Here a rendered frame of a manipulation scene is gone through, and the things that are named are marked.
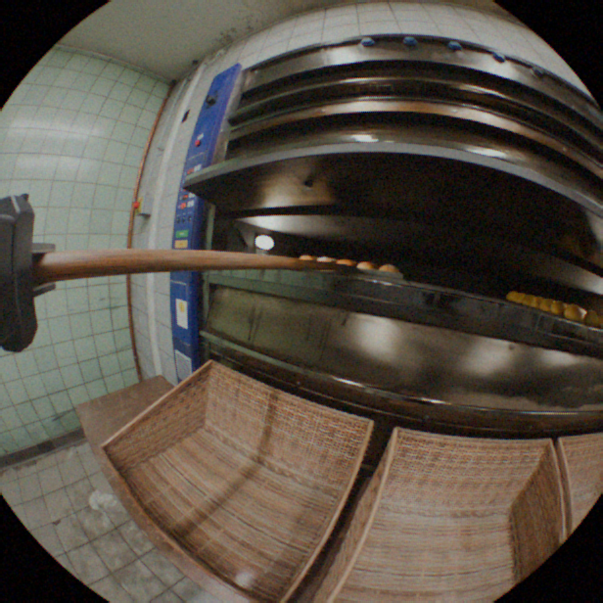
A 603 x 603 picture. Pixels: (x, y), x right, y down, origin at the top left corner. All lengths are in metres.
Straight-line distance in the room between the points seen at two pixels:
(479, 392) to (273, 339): 0.55
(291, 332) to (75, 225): 1.34
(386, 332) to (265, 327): 0.32
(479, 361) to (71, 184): 1.87
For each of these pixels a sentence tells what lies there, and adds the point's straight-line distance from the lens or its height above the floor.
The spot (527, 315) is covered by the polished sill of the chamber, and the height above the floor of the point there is 1.17.
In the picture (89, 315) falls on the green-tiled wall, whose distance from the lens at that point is 1.52.
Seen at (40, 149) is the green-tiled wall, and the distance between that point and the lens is 1.62.
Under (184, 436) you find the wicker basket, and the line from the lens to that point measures 0.84.
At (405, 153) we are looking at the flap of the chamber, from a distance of 0.37.
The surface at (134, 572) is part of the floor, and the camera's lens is 1.34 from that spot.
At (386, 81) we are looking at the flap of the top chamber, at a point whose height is 1.71.
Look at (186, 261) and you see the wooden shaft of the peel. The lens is 0.29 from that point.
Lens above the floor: 1.20
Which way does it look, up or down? 11 degrees down
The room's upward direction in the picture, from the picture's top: 6 degrees clockwise
